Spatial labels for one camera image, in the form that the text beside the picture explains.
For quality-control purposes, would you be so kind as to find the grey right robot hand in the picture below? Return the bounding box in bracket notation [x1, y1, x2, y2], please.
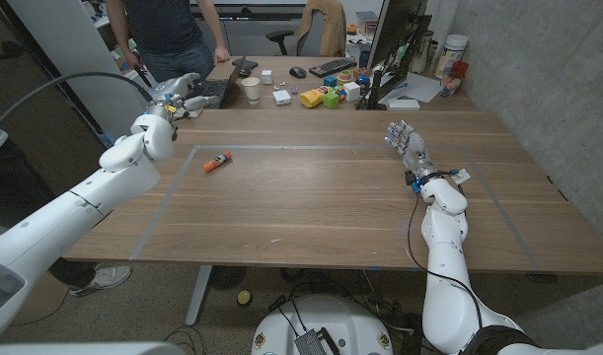
[385, 120, 441, 186]

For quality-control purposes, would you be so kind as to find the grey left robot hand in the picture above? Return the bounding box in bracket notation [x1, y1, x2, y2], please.
[145, 72, 211, 120]

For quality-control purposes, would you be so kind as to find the orange glue stick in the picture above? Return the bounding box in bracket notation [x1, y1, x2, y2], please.
[202, 151, 233, 174]

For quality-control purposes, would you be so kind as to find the black laptop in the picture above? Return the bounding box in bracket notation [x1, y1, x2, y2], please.
[187, 53, 248, 110]

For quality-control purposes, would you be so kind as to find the white paper sheet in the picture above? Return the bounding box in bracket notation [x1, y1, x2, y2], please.
[379, 72, 441, 104]

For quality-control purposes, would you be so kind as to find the person in dark t-shirt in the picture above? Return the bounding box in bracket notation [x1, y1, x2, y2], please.
[105, 0, 232, 88]

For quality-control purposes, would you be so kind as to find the black phone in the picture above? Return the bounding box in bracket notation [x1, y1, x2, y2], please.
[231, 57, 259, 78]

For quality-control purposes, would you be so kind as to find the white paper cup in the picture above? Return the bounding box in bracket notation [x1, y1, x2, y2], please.
[240, 77, 262, 106]

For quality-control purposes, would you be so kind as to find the large white cube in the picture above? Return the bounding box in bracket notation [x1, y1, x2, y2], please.
[342, 81, 362, 103]

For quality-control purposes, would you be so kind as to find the grey tape outline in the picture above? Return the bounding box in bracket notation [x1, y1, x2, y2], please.
[128, 143, 542, 271]

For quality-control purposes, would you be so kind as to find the tall dark bottle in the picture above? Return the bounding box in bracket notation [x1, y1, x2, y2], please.
[410, 30, 434, 75]

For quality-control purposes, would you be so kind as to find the white canister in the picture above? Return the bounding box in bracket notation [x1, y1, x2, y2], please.
[434, 34, 470, 80]

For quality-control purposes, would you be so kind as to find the wooden back desk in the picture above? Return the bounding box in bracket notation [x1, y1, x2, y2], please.
[201, 54, 480, 112]

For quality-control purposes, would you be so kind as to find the yellow toy cylinder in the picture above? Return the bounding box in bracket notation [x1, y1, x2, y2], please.
[299, 88, 328, 108]

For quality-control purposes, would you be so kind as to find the white cabinet panel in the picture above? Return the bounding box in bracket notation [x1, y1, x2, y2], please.
[7, 0, 152, 140]

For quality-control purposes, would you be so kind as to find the black keyboard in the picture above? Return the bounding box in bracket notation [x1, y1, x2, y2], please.
[308, 56, 357, 79]

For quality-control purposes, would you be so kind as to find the black computer monitor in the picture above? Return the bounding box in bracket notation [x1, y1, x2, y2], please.
[355, 0, 433, 110]

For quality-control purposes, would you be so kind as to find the black office chair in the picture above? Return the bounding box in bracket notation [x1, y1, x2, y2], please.
[265, 9, 327, 58]

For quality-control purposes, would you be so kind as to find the clear plastic storage box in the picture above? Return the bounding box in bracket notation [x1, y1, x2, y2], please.
[354, 10, 380, 36]

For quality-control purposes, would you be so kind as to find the tan jacket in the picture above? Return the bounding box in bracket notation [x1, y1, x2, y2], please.
[295, 0, 347, 58]

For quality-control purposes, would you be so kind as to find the person in black clothes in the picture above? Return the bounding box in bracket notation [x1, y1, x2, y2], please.
[0, 117, 133, 298]

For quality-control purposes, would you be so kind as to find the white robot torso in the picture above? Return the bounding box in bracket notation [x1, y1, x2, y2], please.
[251, 294, 395, 355]

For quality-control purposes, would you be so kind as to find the black round floor disc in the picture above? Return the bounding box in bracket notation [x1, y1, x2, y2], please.
[209, 265, 248, 291]

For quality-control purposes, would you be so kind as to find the grey table leg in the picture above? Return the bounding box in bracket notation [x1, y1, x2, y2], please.
[185, 265, 213, 326]

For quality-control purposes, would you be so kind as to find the black box on torso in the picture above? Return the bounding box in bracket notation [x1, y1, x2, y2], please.
[294, 328, 339, 355]

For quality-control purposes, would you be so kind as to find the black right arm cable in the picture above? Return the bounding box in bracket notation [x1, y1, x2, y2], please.
[406, 170, 485, 331]

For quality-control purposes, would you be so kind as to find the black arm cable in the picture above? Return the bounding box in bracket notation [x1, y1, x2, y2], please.
[0, 71, 154, 140]
[406, 170, 485, 331]

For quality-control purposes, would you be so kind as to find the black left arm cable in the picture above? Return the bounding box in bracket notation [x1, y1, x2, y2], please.
[0, 71, 154, 140]

